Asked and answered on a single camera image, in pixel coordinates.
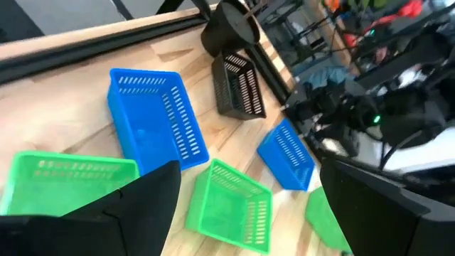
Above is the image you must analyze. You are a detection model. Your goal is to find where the large blue plastic basket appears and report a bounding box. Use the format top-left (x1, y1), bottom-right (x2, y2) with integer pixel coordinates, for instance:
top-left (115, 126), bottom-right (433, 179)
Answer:
top-left (107, 68), bottom-right (210, 176)

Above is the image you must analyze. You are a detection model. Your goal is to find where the blue cloth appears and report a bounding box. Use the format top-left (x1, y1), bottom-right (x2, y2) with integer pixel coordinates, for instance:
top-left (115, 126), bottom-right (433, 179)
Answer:
top-left (304, 65), bottom-right (351, 90)

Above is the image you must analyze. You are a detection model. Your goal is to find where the black machine with green light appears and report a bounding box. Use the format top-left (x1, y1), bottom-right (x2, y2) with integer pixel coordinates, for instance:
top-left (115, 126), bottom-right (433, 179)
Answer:
top-left (312, 88), bottom-right (452, 146)

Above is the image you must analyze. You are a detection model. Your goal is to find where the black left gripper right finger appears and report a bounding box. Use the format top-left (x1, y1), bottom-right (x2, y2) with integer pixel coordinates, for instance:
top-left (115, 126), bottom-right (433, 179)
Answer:
top-left (319, 156), bottom-right (455, 256)

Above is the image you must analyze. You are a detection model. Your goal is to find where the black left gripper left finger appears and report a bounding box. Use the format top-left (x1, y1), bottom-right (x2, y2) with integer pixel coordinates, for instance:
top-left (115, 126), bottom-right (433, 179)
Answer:
top-left (0, 159), bottom-right (182, 256)

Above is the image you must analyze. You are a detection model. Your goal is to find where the red cloth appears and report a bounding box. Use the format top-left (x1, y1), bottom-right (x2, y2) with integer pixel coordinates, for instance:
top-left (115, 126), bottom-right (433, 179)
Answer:
top-left (343, 0), bottom-right (426, 47)

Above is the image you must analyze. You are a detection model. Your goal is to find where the black table edge rail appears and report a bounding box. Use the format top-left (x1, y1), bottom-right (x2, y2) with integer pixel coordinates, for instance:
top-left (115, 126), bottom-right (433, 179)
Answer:
top-left (0, 14), bottom-right (210, 85)
top-left (245, 46), bottom-right (296, 106)

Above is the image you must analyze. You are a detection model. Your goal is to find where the large green plastic basket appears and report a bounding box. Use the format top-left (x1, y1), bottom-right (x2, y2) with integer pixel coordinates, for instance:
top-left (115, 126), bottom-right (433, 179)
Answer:
top-left (0, 151), bottom-right (140, 217)

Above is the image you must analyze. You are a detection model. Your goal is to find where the small blue plastic basket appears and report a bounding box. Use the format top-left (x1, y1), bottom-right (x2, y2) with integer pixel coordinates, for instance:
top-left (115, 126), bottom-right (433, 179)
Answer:
top-left (257, 118), bottom-right (316, 192)

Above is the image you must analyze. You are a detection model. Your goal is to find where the black plastic basket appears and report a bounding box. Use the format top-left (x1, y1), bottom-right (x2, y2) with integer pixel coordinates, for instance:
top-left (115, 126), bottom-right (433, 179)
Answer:
top-left (211, 52), bottom-right (267, 121)

